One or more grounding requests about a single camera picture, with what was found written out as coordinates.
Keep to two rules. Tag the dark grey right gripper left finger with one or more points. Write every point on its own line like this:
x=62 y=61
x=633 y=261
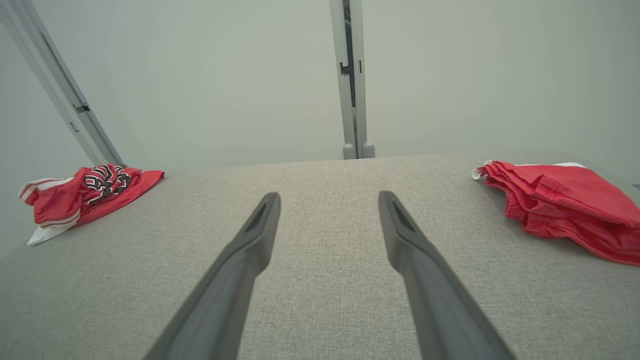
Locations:
x=220 y=300

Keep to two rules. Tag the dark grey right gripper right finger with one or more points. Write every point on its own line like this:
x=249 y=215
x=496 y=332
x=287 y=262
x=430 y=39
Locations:
x=440 y=305

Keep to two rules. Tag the red shorts with white trim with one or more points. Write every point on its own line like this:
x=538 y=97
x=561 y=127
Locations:
x=575 y=200

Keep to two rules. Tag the red Bulls basketball jersey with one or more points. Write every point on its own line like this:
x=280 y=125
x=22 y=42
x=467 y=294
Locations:
x=60 y=205

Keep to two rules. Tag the grey fabric sofa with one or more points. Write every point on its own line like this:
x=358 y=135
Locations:
x=325 y=300

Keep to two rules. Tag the slanted grey metal partition post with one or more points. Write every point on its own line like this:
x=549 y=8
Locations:
x=60 y=85

